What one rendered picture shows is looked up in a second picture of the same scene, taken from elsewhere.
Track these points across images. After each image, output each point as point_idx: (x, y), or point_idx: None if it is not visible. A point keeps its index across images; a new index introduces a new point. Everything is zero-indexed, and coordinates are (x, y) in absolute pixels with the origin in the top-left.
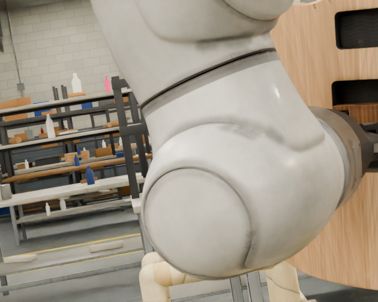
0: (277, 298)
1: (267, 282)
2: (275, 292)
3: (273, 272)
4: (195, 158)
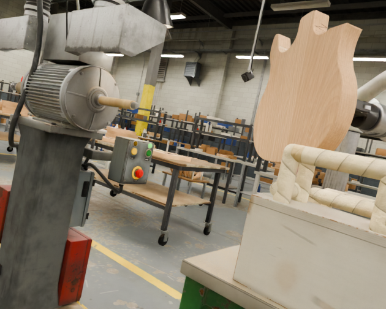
0: (311, 183)
1: (294, 181)
2: (312, 179)
3: (315, 167)
4: None
